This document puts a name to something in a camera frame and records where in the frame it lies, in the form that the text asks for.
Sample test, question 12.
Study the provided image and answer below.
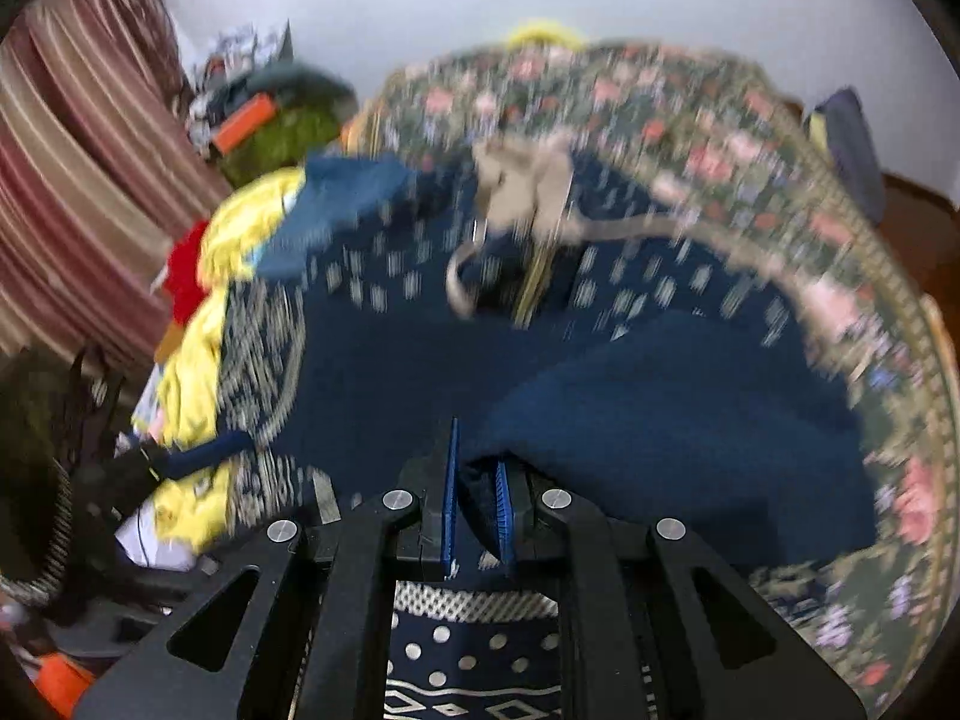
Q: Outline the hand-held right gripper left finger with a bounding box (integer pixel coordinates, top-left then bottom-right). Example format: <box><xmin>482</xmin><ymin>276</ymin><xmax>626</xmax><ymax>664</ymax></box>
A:
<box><xmin>75</xmin><ymin>416</ymin><xmax>462</xmax><ymax>720</ymax></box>

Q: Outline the orange box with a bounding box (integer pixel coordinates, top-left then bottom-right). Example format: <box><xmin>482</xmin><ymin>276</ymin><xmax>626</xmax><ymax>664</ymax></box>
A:
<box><xmin>210</xmin><ymin>94</ymin><xmax>278</xmax><ymax>155</ymax></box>

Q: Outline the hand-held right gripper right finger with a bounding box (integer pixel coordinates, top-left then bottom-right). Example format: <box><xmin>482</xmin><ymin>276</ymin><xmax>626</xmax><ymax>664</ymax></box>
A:
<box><xmin>491</xmin><ymin>457</ymin><xmax>886</xmax><ymax>720</ymax></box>

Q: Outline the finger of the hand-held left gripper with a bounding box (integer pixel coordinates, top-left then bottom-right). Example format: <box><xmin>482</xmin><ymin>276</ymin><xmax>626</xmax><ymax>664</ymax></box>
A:
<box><xmin>154</xmin><ymin>431</ymin><xmax>256</xmax><ymax>481</ymax></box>

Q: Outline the floral bedspread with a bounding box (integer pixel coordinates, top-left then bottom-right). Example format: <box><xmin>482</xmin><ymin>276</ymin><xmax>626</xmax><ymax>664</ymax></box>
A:
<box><xmin>352</xmin><ymin>41</ymin><xmax>960</xmax><ymax>713</ymax></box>

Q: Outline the navy patterned garment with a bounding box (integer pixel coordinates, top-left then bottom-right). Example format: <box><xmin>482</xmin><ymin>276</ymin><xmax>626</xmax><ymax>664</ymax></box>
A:
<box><xmin>214</xmin><ymin>165</ymin><xmax>878</xmax><ymax>720</ymax></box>

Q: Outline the red cloth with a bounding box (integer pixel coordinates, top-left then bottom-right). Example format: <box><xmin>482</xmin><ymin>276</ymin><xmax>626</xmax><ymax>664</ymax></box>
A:
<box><xmin>161</xmin><ymin>221</ymin><xmax>215</xmax><ymax>316</ymax></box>

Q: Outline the grey hanging garment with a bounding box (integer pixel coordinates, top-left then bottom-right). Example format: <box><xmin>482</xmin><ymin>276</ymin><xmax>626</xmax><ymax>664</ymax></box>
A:
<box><xmin>817</xmin><ymin>86</ymin><xmax>886</xmax><ymax>226</ymax></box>

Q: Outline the beige cloth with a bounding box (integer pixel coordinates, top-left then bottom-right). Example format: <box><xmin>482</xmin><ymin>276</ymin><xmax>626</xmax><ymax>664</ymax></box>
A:
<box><xmin>446</xmin><ymin>131</ymin><xmax>691</xmax><ymax>323</ymax></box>

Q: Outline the dark grey cushion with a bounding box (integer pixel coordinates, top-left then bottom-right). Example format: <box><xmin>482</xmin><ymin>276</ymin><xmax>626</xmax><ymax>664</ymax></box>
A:
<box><xmin>247</xmin><ymin>60</ymin><xmax>357</xmax><ymax>113</ymax></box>

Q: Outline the blue cloth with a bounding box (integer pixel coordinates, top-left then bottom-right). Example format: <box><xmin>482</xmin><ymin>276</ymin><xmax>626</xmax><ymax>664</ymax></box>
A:
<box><xmin>259</xmin><ymin>154</ymin><xmax>417</xmax><ymax>278</ymax></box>

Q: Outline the printed cloth pile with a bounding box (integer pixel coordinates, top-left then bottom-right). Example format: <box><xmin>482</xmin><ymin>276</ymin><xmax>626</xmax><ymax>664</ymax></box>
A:
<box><xmin>184</xmin><ymin>19</ymin><xmax>293</xmax><ymax>83</ymax></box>

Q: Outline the striped curtain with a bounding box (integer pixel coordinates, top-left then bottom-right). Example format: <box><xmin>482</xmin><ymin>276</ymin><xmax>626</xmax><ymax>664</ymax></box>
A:
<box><xmin>0</xmin><ymin>0</ymin><xmax>233</xmax><ymax>376</ymax></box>

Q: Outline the green cloth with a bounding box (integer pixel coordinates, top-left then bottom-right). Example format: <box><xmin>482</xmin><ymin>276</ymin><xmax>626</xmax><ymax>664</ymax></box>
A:
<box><xmin>221</xmin><ymin>101</ymin><xmax>350</xmax><ymax>188</ymax></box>

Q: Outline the bright yellow object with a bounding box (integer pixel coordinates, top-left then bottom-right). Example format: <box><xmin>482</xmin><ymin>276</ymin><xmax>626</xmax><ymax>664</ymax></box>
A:
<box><xmin>506</xmin><ymin>19</ymin><xmax>586</xmax><ymax>50</ymax></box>

